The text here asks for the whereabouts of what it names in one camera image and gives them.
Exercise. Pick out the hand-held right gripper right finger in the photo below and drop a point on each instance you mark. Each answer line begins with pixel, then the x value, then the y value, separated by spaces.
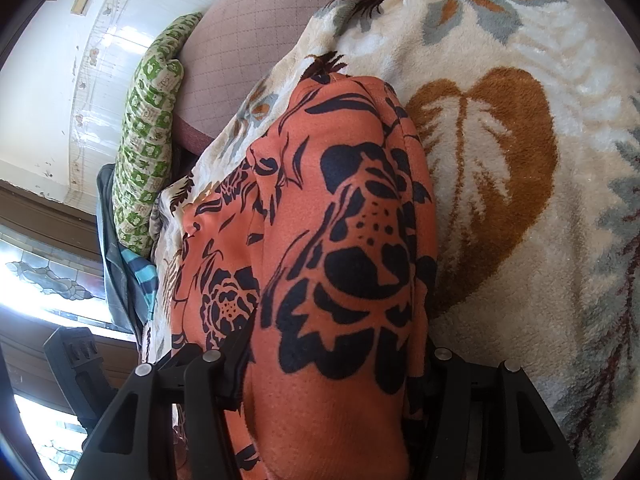
pixel 450 410

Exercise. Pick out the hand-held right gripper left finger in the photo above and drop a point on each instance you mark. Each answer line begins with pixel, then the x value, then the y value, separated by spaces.
pixel 230 370

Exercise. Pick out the orange floral print garment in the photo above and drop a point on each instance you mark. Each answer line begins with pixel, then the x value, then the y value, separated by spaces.
pixel 340 240

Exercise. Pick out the stained glass window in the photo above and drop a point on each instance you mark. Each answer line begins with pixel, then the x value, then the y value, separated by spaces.
pixel 45 275

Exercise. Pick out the blue black striped cloth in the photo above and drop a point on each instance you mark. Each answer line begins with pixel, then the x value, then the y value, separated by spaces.
pixel 142 280

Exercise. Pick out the grey blue cloth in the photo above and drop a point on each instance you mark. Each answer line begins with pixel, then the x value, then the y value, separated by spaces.
pixel 112 230

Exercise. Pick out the leaf print fleece blanket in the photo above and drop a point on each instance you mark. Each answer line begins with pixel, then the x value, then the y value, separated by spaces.
pixel 525 185

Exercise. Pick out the green patterned pillow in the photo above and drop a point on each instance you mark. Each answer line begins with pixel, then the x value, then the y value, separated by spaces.
pixel 150 125

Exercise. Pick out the pink quilted mattress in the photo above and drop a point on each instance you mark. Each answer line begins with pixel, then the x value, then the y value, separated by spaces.
pixel 260 35

